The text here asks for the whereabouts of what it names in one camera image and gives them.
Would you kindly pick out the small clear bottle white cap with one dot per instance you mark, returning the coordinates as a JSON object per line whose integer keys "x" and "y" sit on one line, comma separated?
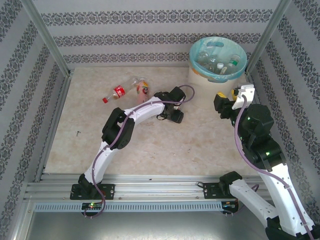
{"x": 220, "y": 66}

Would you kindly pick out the cola bottle red label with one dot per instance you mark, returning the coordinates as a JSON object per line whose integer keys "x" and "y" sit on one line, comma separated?
{"x": 119, "y": 90}

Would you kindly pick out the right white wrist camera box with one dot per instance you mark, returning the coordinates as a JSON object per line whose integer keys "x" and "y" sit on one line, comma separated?
{"x": 246, "y": 91}

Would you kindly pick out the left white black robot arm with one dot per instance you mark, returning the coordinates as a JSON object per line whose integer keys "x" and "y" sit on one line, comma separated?
{"x": 100, "y": 162}

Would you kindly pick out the small controller board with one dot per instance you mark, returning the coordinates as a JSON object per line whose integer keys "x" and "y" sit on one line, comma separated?
{"x": 91, "y": 206}
{"x": 228, "y": 205}

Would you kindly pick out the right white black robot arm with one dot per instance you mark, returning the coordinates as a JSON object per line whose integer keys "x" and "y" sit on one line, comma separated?
{"x": 282, "y": 190}

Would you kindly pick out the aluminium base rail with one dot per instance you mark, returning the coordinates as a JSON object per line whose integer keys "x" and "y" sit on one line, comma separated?
{"x": 160, "y": 190}

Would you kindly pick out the white bin with blue bag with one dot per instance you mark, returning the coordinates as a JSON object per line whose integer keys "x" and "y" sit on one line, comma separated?
{"x": 217, "y": 78}

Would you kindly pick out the small black screw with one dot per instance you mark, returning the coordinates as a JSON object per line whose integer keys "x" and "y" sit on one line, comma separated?
{"x": 78, "y": 133}

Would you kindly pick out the aluminium side rail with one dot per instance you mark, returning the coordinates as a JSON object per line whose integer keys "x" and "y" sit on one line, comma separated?
{"x": 252, "y": 81}
{"x": 57, "y": 117}

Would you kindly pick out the aluminium frame post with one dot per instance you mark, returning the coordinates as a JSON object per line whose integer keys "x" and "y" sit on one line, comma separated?
{"x": 43, "y": 32}
{"x": 270, "y": 32}

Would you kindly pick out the metal base panel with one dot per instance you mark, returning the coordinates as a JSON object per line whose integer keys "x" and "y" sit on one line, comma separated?
{"x": 160, "y": 225}

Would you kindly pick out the pink peach drink bottle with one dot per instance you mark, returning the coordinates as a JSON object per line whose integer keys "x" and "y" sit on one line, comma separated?
{"x": 142, "y": 91}

